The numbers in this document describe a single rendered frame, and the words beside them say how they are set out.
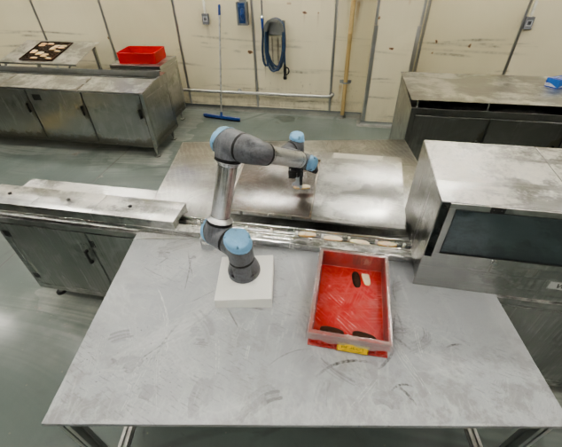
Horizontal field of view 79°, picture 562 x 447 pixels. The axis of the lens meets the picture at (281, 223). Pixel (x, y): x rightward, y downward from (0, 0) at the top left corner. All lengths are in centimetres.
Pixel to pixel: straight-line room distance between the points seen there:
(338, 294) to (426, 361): 44
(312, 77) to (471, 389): 453
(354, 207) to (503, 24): 387
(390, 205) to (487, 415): 108
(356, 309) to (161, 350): 83
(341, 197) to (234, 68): 383
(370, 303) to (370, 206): 62
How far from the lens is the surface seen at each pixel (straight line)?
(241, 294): 155
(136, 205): 214
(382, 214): 197
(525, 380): 165
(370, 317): 157
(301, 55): 526
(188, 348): 152
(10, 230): 276
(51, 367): 279
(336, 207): 196
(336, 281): 167
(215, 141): 142
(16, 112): 547
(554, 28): 563
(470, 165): 173
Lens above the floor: 209
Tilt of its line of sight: 40 degrees down
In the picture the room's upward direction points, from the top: 1 degrees counter-clockwise
